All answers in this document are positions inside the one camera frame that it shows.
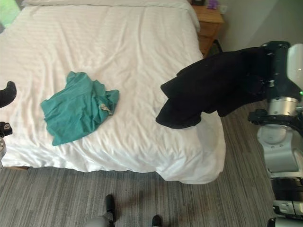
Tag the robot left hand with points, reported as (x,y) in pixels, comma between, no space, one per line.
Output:
(7,95)

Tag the small purple object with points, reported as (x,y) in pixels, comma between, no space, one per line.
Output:
(212,4)

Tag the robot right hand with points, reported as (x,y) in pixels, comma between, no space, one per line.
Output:
(281,78)

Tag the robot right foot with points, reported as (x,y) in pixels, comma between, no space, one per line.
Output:
(156,221)

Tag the teal crumpled garment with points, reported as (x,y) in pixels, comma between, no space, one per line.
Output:
(73,111)

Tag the white pillow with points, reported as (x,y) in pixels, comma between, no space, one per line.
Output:
(106,2)

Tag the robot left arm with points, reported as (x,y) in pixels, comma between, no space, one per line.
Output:
(2,144)

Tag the small black box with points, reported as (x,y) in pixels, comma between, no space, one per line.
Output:
(197,2)

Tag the wooden nightstand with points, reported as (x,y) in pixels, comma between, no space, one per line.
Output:
(209,23)

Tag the window with green view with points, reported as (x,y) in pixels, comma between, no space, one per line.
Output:
(8,11)

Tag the black garment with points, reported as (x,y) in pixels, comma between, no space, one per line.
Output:
(213,87)

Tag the white bed duvet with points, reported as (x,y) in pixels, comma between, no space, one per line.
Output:
(132,71)

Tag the wooden bed frame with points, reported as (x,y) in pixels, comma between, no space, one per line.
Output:
(17,167)

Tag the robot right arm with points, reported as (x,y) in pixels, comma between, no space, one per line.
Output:
(279,146)

